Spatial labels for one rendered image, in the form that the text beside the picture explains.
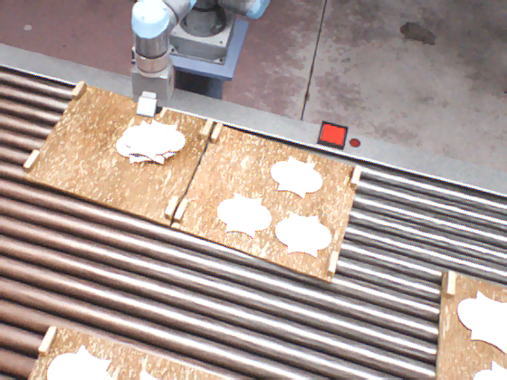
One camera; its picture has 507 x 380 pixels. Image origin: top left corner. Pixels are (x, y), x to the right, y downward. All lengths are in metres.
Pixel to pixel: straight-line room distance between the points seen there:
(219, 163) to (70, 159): 0.40
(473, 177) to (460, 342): 0.49
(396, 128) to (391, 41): 0.60
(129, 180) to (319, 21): 2.10
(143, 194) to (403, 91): 1.94
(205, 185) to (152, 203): 0.15
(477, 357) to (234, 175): 0.70
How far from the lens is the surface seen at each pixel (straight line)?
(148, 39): 1.34
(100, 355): 1.46
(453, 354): 1.57
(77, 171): 1.68
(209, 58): 2.00
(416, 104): 3.26
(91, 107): 1.81
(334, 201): 1.66
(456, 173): 1.85
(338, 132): 1.81
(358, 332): 1.54
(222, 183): 1.65
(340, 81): 3.24
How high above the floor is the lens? 2.31
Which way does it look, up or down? 53 degrees down
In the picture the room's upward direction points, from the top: 4 degrees clockwise
